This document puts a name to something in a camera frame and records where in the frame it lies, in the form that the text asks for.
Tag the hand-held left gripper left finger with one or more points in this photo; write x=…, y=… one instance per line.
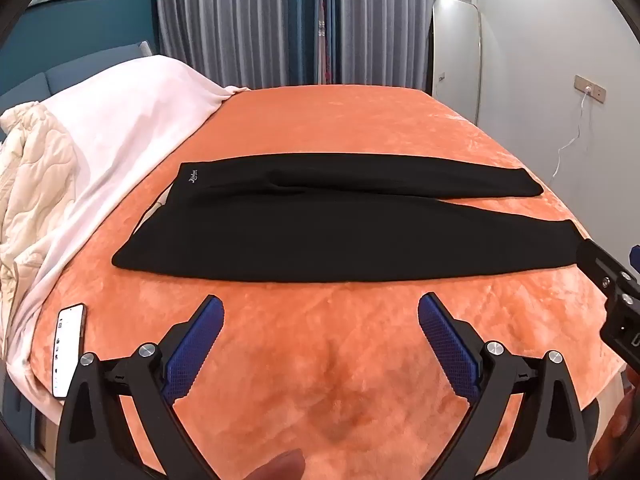
x=197, y=345

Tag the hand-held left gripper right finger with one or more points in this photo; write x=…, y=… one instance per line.
x=445, y=345

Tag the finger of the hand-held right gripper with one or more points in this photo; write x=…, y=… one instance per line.
x=595, y=262

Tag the black pants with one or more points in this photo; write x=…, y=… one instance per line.
x=325, y=230

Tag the person's right hand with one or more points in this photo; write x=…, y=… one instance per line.
x=617, y=430

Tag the person's left hand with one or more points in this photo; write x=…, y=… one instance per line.
x=280, y=466

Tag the smartphone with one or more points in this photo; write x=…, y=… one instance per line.
x=67, y=350

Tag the white blanket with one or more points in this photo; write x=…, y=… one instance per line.
x=125, y=110

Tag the cream quilted duvet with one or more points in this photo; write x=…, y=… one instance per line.
x=35, y=160

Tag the standing mirror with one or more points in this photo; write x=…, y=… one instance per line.
x=457, y=55

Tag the orange plush blanket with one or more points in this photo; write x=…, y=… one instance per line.
x=325, y=125

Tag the blue headboard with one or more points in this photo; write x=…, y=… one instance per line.
x=75, y=75

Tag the wall socket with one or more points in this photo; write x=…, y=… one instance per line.
x=590, y=88

